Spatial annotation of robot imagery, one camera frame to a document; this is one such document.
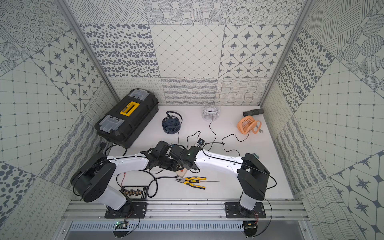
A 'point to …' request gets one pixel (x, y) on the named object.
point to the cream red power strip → (182, 172)
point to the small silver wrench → (260, 130)
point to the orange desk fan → (248, 124)
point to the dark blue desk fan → (170, 125)
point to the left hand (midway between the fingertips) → (181, 163)
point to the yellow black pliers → (184, 179)
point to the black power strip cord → (156, 181)
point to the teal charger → (256, 155)
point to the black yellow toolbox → (126, 122)
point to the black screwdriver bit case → (135, 192)
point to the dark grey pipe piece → (253, 112)
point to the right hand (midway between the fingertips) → (190, 157)
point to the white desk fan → (210, 111)
